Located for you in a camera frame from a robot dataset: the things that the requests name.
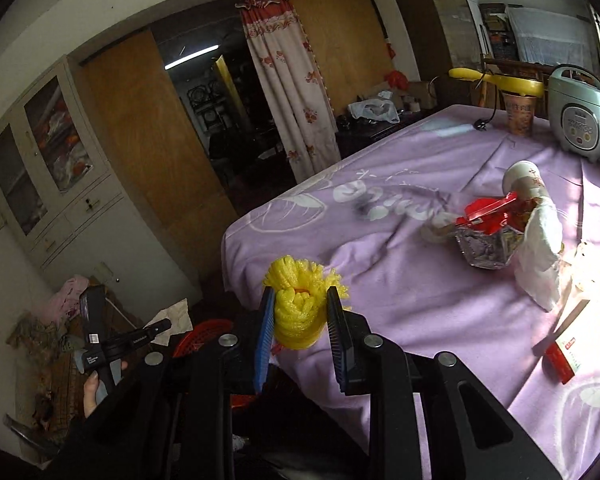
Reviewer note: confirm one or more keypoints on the cardboard box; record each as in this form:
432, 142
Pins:
420, 94

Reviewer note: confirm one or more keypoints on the white plastic bag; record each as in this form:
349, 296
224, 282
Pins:
375, 110

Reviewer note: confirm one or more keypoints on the dark low table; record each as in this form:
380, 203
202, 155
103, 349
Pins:
370, 140

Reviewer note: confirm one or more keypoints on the white paper sheet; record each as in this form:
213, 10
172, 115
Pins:
172, 317

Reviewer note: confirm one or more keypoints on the white crumpled tissue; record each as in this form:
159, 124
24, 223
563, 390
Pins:
540, 255

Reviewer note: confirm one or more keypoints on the pile of clothes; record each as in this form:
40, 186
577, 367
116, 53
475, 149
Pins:
55, 310

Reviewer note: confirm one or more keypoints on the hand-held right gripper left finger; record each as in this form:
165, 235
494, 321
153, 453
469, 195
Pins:
264, 347

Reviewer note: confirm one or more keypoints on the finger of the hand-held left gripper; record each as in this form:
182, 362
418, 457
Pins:
147, 332
92, 310

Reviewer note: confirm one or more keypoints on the red foil snack packet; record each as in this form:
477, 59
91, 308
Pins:
490, 215

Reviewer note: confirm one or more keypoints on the pale green rice cooker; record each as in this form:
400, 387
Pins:
580, 125

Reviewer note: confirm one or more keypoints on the tall dark wooden cabinet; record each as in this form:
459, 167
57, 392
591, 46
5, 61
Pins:
420, 20

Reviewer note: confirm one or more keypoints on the floral red and white curtain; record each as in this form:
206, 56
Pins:
285, 85

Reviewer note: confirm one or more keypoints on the red plastic basket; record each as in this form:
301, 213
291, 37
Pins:
200, 337

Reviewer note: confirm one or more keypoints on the brown instant noodle cup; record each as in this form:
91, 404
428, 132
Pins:
520, 115

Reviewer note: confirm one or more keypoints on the white lace cloth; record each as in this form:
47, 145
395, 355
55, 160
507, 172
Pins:
547, 35

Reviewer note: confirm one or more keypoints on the red hanging decoration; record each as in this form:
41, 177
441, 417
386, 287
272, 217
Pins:
395, 79

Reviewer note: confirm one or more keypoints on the red and white carton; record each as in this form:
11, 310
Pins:
562, 355

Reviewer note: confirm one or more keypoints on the white paper cup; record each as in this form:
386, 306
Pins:
525, 180

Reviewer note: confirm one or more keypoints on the person's left hand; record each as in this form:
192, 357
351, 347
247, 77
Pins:
91, 395

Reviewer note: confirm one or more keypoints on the yellow foam fruit net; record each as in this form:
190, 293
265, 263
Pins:
300, 315

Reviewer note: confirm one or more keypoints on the purple printed blanket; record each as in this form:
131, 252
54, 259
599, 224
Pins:
380, 285

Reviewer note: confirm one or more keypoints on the grey metal cabinet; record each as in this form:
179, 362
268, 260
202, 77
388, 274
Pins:
80, 220

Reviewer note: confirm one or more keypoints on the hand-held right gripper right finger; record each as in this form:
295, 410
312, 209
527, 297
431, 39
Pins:
337, 347

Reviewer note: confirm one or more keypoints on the wooden sliding door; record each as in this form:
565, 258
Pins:
350, 50
145, 150

